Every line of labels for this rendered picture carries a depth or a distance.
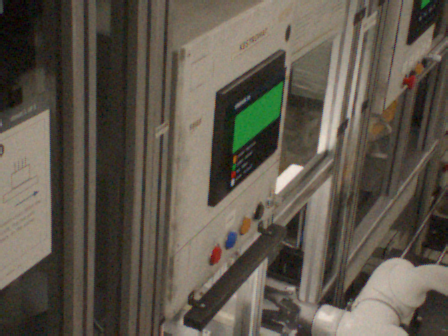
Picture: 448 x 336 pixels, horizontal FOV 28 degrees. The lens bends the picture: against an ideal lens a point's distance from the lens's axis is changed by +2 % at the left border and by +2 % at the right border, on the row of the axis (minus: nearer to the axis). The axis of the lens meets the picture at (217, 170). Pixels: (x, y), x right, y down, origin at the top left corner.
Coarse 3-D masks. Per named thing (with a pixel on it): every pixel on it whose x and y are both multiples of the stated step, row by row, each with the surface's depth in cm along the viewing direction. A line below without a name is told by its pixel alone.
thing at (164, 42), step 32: (160, 0) 116; (160, 32) 119; (160, 64) 121; (160, 96) 123; (160, 160) 129; (160, 192) 131; (352, 192) 237; (160, 224) 134; (160, 256) 137; (288, 256) 237
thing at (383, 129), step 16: (400, 96) 267; (416, 96) 332; (384, 112) 254; (400, 112) 273; (416, 112) 334; (384, 128) 259; (416, 128) 337; (368, 144) 247; (384, 144) 265; (368, 160) 252; (384, 160) 270; (368, 176) 257; (384, 176) 276; (368, 192) 263; (384, 192) 282; (368, 208) 268; (352, 240) 260
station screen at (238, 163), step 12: (264, 84) 149; (276, 84) 154; (252, 96) 145; (240, 108) 142; (276, 120) 159; (264, 132) 155; (276, 132) 160; (252, 144) 151; (264, 144) 156; (276, 144) 162; (240, 156) 147; (252, 156) 152; (264, 156) 158; (240, 168) 149; (252, 168) 154; (228, 180) 145; (240, 180) 150; (228, 192) 147
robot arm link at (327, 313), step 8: (320, 312) 206; (328, 312) 206; (336, 312) 205; (344, 312) 206; (320, 320) 205; (328, 320) 204; (336, 320) 204; (312, 328) 206; (320, 328) 204; (328, 328) 204; (336, 328) 203
